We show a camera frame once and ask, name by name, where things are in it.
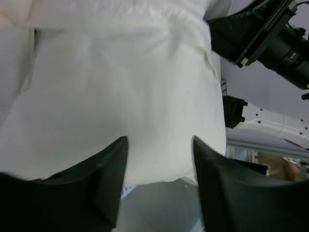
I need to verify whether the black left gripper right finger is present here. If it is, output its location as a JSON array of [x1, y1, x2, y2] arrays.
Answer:
[[193, 136, 309, 232]]

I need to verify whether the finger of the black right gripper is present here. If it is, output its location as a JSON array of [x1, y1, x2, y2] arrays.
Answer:
[[208, 0, 266, 63]]

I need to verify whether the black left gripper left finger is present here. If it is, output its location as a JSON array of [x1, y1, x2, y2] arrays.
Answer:
[[0, 136, 128, 232]]

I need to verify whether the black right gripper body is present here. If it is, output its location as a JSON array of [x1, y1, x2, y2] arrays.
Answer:
[[237, 0, 297, 67]]

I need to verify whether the white pillow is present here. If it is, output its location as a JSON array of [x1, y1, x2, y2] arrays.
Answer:
[[0, 30, 226, 186]]

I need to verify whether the grey pillowcase with cream frill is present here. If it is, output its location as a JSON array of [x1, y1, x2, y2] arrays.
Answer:
[[0, 0, 218, 78]]

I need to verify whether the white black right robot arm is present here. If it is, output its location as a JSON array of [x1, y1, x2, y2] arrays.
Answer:
[[221, 59, 309, 151]]

